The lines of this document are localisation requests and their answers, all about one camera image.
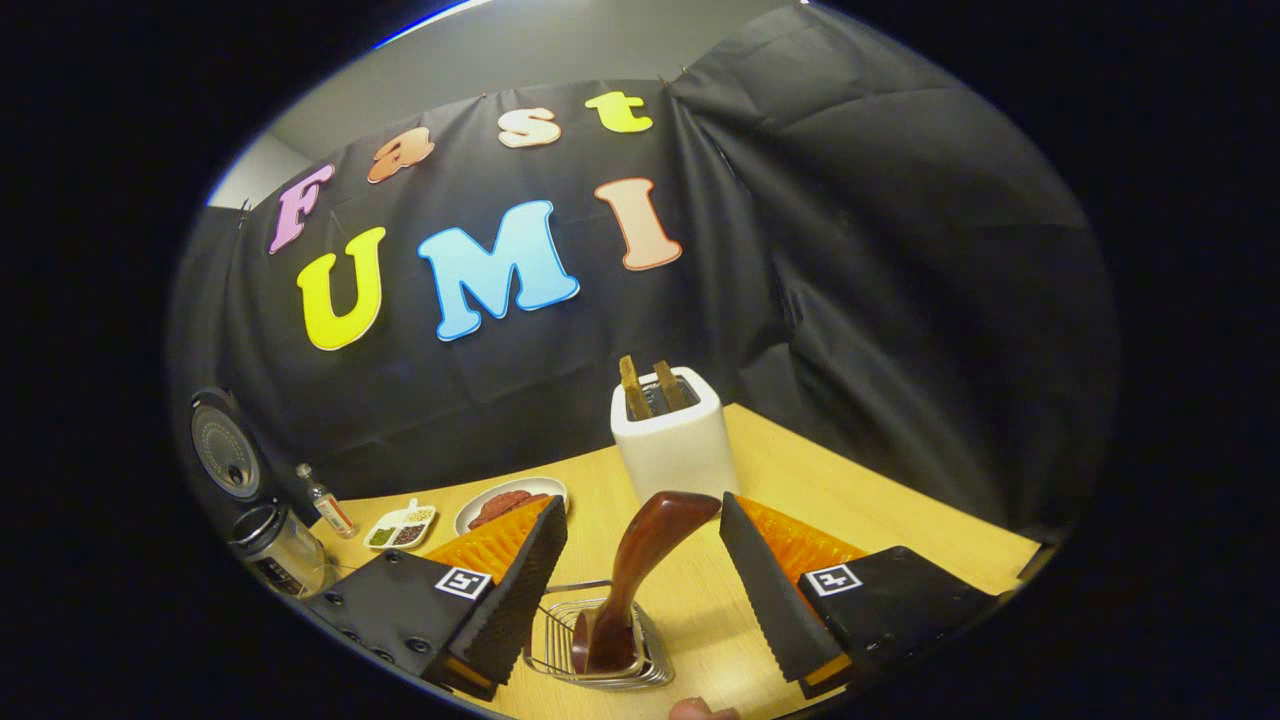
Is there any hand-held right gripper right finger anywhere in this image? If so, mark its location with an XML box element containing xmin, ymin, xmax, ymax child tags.
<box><xmin>718</xmin><ymin>492</ymin><xmax>996</xmax><ymax>701</ymax></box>

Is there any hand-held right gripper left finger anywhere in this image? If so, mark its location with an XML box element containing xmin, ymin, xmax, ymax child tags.
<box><xmin>305</xmin><ymin>495</ymin><xmax>569</xmax><ymax>701</ymax></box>

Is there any metal wire chopstick holder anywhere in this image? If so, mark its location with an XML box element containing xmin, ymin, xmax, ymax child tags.
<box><xmin>523</xmin><ymin>578</ymin><xmax>676</xmax><ymax>691</ymax></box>

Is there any brown wooden spoon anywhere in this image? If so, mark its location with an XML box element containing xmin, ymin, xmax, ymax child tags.
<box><xmin>572</xmin><ymin>490</ymin><xmax>723</xmax><ymax>675</ymax></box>

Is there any black silver rice cooker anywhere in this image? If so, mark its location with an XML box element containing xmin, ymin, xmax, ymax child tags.
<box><xmin>190</xmin><ymin>388</ymin><xmax>331</xmax><ymax>599</ymax></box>

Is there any white round plate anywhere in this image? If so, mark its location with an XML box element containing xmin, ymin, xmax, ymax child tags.
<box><xmin>454</xmin><ymin>477</ymin><xmax>569</xmax><ymax>536</ymax></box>

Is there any white divided bean dish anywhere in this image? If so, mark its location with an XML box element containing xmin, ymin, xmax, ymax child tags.
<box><xmin>363</xmin><ymin>498</ymin><xmax>438</xmax><ymax>552</ymax></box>

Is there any white toaster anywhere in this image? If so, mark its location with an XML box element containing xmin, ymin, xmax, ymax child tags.
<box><xmin>610</xmin><ymin>366</ymin><xmax>741</xmax><ymax>506</ymax></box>

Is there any small clear glass bottle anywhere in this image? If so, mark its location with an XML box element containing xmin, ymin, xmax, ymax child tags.
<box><xmin>294</xmin><ymin>463</ymin><xmax>356</xmax><ymax>539</ymax></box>

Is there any brown toast slice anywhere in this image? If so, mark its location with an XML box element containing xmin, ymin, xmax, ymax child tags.
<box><xmin>619</xmin><ymin>355</ymin><xmax>653</xmax><ymax>421</ymax></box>
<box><xmin>653</xmin><ymin>360</ymin><xmax>691</xmax><ymax>413</ymax></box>

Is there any black backdrop cloth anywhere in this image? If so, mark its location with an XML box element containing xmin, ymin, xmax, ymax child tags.
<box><xmin>165</xmin><ymin>5</ymin><xmax>1119</xmax><ymax>546</ymax></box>

